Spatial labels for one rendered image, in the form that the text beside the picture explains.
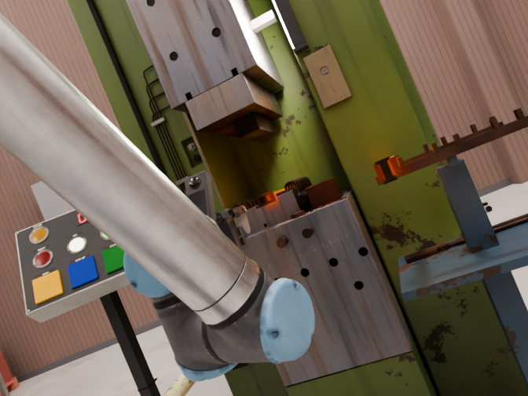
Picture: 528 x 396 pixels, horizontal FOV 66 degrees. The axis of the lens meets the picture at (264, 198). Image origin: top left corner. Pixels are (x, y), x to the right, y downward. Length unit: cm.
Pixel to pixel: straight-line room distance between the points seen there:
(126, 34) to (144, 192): 123
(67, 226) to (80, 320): 489
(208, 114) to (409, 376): 93
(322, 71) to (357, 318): 74
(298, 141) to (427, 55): 414
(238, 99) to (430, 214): 67
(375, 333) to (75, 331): 542
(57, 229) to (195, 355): 89
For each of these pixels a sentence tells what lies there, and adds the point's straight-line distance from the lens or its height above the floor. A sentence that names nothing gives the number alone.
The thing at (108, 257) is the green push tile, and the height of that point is 102.
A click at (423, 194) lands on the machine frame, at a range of 132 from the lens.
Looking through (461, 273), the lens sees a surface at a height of 70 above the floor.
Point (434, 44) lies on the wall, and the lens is 575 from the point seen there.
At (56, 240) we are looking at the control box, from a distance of 137.
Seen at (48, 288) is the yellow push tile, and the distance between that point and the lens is 130.
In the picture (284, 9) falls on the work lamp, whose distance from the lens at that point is 137.
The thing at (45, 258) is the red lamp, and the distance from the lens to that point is 135.
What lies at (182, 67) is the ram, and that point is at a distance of 132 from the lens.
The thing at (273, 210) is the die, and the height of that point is 96.
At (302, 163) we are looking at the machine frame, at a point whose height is 107.
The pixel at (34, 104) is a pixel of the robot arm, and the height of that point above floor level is 115.
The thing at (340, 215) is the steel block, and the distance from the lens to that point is 112.
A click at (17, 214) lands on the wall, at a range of 644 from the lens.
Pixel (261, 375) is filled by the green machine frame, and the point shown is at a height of 44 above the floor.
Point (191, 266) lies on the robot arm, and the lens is 42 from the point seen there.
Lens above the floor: 100
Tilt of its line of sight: level
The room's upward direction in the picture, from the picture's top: 23 degrees counter-clockwise
